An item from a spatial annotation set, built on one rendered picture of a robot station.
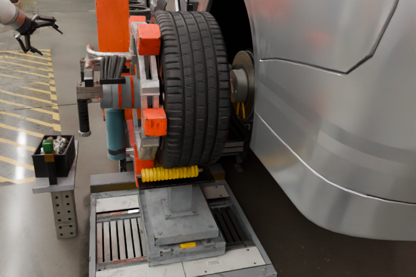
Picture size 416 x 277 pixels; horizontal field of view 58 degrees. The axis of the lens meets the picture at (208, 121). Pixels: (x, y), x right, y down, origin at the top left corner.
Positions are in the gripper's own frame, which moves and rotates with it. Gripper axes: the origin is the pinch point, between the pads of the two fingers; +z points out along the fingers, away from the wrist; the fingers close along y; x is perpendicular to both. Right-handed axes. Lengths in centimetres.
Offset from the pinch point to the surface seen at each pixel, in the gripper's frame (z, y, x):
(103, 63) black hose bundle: -25, -14, 49
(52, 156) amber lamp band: -3, 31, 45
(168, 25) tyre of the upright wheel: -19, -40, 53
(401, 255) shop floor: 92, -42, 180
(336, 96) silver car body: -49, -49, 120
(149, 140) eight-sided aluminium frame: -9, -4, 75
